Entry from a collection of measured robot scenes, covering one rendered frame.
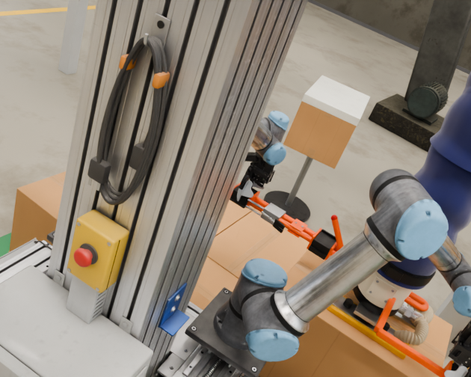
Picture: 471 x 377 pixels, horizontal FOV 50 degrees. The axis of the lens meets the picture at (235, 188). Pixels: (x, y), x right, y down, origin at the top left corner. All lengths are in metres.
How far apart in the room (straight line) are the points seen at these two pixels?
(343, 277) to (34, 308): 0.64
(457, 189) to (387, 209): 0.50
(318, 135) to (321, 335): 1.95
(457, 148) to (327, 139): 2.04
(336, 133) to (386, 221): 2.41
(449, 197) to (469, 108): 0.26
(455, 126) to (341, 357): 0.84
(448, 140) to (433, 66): 5.84
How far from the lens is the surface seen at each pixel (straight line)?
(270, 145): 1.57
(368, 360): 1.79
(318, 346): 1.83
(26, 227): 2.61
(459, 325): 2.96
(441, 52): 7.33
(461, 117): 1.52
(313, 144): 3.53
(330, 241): 1.85
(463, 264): 1.48
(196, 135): 0.79
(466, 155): 1.52
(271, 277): 1.28
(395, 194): 1.11
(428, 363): 1.64
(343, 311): 1.80
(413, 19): 13.34
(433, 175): 1.58
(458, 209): 1.59
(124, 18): 0.83
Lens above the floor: 2.05
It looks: 30 degrees down
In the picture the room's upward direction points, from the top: 22 degrees clockwise
